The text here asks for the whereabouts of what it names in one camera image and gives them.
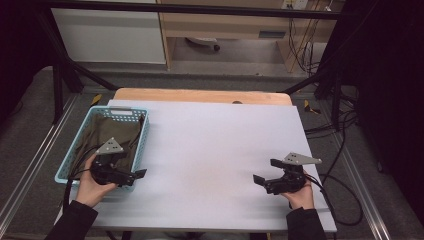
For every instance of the black metal crossbar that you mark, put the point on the black metal crossbar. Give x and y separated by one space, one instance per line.
200 9

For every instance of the light blue plastic basket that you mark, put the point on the light blue plastic basket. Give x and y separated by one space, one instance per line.
78 146

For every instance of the person's left hand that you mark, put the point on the person's left hand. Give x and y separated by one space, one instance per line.
90 191

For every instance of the black curtain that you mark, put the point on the black curtain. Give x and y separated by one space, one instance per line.
393 83
16 50

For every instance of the aluminium floor rail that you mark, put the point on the aluminium floor rail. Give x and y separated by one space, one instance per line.
33 163
375 218

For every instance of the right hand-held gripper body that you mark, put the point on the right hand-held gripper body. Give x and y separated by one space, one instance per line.
291 181

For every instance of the white power strip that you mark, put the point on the white power strip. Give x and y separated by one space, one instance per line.
295 4

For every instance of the black metal stand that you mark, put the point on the black metal stand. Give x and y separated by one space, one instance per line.
336 100
57 93

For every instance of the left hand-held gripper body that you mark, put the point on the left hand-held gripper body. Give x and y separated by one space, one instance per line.
108 175

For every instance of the olive green pants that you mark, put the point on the olive green pants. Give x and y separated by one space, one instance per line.
106 130

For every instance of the person's right hand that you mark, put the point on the person's right hand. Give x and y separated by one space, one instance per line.
300 200

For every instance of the chair base with castor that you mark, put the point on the chair base with castor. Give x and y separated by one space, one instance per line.
203 41

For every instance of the light wooden desk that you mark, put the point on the light wooden desk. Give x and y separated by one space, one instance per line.
226 25

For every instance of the white cabinet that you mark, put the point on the white cabinet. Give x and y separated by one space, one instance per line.
110 36

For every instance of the yellow black tape piece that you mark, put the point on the yellow black tape piece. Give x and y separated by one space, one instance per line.
310 107
96 99

